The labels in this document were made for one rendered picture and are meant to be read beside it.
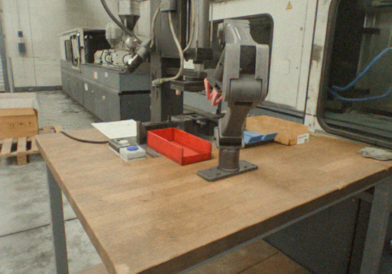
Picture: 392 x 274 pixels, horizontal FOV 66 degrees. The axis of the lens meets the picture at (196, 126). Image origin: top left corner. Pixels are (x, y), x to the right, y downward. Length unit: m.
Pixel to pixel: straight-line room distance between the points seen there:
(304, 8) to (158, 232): 1.37
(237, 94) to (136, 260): 0.38
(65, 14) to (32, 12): 0.87
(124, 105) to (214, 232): 3.81
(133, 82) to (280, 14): 2.92
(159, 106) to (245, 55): 0.84
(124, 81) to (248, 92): 3.72
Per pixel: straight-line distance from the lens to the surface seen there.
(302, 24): 1.71
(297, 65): 1.70
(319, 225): 1.74
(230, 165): 0.90
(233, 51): 0.66
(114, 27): 5.67
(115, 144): 1.10
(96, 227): 0.68
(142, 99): 4.43
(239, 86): 0.66
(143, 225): 0.67
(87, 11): 10.59
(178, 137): 1.18
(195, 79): 1.25
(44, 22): 10.35
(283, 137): 1.27
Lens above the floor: 1.25
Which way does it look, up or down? 14 degrees down
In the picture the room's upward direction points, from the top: 2 degrees clockwise
